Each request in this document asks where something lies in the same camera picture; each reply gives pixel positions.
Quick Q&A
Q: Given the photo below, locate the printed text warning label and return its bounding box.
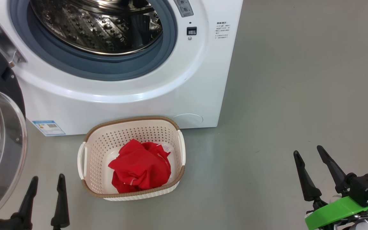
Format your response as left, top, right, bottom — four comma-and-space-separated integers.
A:
215, 22, 231, 39

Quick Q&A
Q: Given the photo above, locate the stainless steel washer drum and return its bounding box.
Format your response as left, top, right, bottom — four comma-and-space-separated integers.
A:
30, 0, 164, 55

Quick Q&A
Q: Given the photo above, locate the red and white garment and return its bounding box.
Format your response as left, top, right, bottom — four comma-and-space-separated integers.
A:
108, 139, 172, 194

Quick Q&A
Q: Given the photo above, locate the grey rubber door gasket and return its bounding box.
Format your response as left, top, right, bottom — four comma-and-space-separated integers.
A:
9, 0, 178, 81

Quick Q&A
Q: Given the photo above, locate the blue energy label sticker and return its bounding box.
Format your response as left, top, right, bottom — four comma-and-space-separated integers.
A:
32, 120, 66, 136

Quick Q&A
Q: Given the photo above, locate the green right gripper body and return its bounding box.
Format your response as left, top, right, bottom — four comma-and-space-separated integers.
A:
305, 196, 368, 230

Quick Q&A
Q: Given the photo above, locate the white front-load washing machine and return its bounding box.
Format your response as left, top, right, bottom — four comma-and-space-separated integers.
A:
0, 0, 244, 136

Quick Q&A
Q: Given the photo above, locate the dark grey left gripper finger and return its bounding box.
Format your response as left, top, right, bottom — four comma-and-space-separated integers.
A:
50, 174, 70, 229
10, 176, 39, 230

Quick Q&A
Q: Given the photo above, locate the cream perforated laundry basket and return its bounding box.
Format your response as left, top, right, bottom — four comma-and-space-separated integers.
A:
77, 116, 186, 201

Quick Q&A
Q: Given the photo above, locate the metal door hinge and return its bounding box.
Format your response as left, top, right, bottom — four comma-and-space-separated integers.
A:
0, 15, 27, 68

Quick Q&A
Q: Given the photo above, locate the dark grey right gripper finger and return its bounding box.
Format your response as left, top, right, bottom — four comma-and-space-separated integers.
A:
317, 145, 356, 194
293, 151, 322, 202

